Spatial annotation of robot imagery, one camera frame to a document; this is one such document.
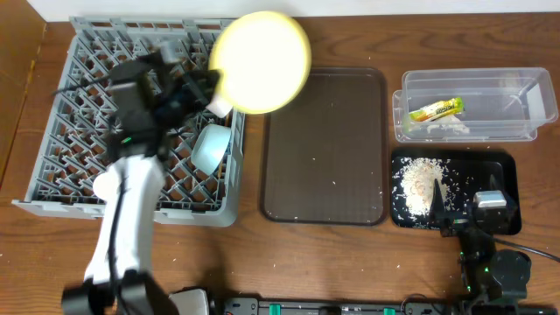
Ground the yellow round plate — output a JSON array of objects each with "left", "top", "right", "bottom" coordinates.
[{"left": 208, "top": 11, "right": 312, "bottom": 115}]

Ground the black waste tray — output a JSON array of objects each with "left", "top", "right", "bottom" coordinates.
[{"left": 390, "top": 147, "right": 522, "bottom": 235}]

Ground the green snack wrapper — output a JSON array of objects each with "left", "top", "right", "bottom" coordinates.
[{"left": 409, "top": 97, "right": 465, "bottom": 122}]

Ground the clear plastic bin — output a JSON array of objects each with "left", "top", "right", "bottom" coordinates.
[{"left": 392, "top": 67, "right": 559, "bottom": 144}]

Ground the black equipment rail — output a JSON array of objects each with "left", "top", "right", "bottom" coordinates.
[{"left": 168, "top": 286, "right": 557, "bottom": 315}]

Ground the spilled rice food waste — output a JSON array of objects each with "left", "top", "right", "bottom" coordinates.
[{"left": 392, "top": 157, "right": 457, "bottom": 222}]

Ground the grey plastic dish rack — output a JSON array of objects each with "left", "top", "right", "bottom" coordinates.
[{"left": 15, "top": 17, "right": 245, "bottom": 227}]

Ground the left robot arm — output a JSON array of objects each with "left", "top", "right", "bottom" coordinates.
[{"left": 61, "top": 41, "right": 221, "bottom": 314}]

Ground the light blue bowl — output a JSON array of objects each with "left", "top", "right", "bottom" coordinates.
[{"left": 191, "top": 124, "right": 231, "bottom": 175}]

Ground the dark brown serving tray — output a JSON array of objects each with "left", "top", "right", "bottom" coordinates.
[{"left": 260, "top": 67, "right": 388, "bottom": 226}]

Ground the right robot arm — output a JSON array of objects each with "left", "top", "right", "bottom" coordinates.
[{"left": 430, "top": 177, "right": 531, "bottom": 315}]

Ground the white cup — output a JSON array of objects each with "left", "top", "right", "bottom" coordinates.
[{"left": 93, "top": 172, "right": 117, "bottom": 201}]

